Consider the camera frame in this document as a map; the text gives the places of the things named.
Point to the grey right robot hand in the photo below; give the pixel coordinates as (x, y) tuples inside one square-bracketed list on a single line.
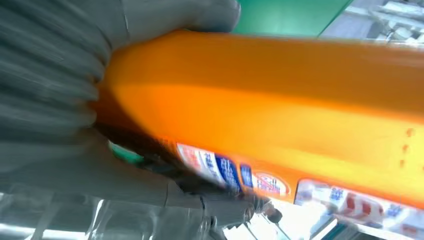
[(66, 172)]

